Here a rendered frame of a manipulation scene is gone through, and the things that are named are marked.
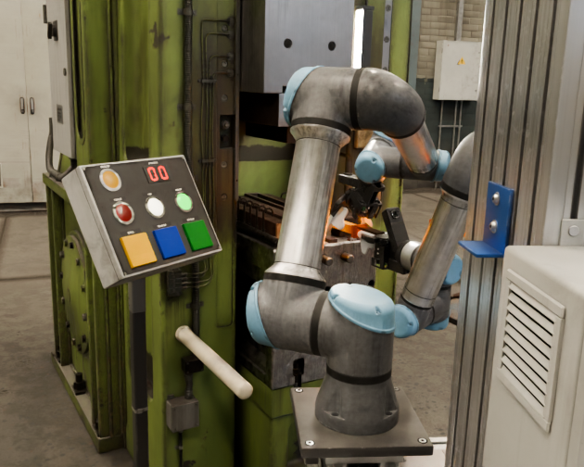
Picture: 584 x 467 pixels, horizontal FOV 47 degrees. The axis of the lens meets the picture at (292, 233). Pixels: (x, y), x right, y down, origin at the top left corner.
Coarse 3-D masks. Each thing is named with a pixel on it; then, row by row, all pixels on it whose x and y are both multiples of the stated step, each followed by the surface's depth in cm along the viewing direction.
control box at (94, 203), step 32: (128, 160) 163; (160, 160) 171; (96, 192) 152; (128, 192) 159; (160, 192) 167; (192, 192) 175; (96, 224) 151; (128, 224) 156; (160, 224) 163; (96, 256) 153; (160, 256) 159; (192, 256) 167
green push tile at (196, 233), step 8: (184, 224) 168; (192, 224) 170; (200, 224) 172; (184, 232) 168; (192, 232) 169; (200, 232) 171; (208, 232) 173; (192, 240) 168; (200, 240) 170; (208, 240) 172; (192, 248) 167; (200, 248) 169
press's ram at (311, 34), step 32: (256, 0) 188; (288, 0) 187; (320, 0) 192; (352, 0) 197; (256, 32) 190; (288, 32) 189; (320, 32) 194; (352, 32) 200; (256, 64) 191; (288, 64) 191; (320, 64) 196
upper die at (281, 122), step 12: (240, 96) 214; (252, 96) 206; (264, 96) 199; (276, 96) 193; (240, 108) 214; (252, 108) 207; (264, 108) 200; (276, 108) 193; (252, 120) 208; (264, 120) 201; (276, 120) 194
